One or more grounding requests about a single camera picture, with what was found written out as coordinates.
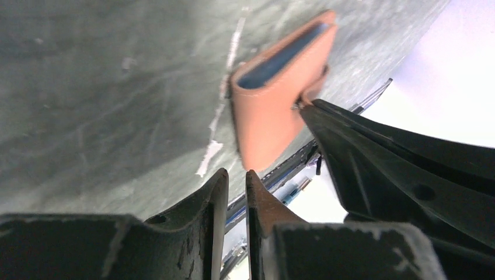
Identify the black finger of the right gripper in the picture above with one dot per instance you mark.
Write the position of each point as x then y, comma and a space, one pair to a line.
387, 174

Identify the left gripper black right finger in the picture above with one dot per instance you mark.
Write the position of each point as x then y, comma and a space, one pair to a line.
284, 246

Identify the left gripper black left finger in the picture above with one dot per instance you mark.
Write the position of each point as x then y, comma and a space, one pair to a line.
182, 242

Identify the pink card holder wallet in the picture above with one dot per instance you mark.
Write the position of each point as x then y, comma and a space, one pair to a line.
269, 90

